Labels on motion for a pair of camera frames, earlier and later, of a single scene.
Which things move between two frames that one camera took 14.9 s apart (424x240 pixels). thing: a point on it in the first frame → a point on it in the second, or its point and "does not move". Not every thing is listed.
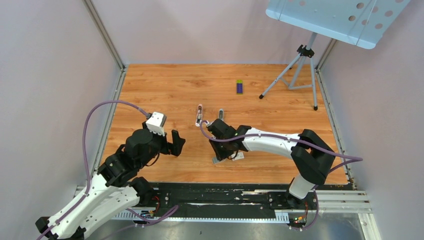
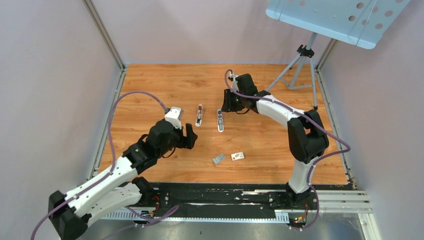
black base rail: x=220 y=197 does not move
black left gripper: x=174 y=148 → x=186 y=142
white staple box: x=240 y=156 does not move
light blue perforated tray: x=358 y=23 does not move
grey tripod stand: x=303 y=52 does not move
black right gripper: x=220 y=155 → x=228 y=106
